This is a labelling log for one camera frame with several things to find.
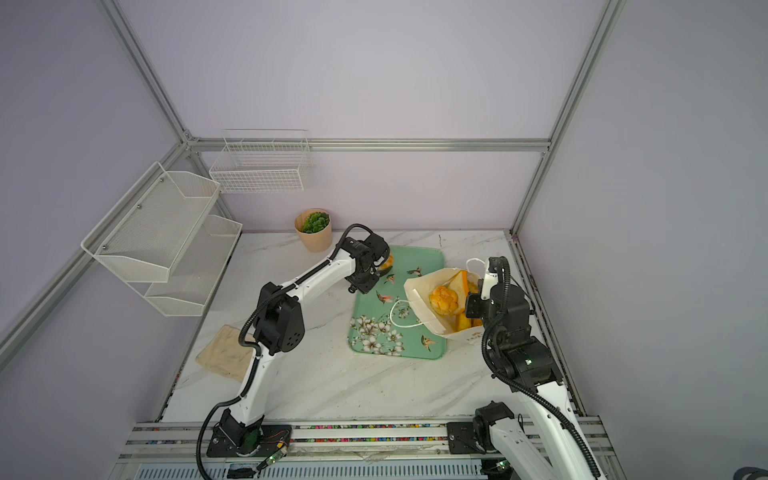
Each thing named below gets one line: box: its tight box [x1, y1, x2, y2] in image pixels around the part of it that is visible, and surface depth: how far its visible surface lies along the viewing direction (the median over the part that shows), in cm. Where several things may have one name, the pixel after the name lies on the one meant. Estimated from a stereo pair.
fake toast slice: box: [448, 270, 473, 331], surface depth 88 cm
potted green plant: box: [294, 208, 332, 252], surface depth 111 cm
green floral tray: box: [348, 246, 446, 360], surface depth 95 cm
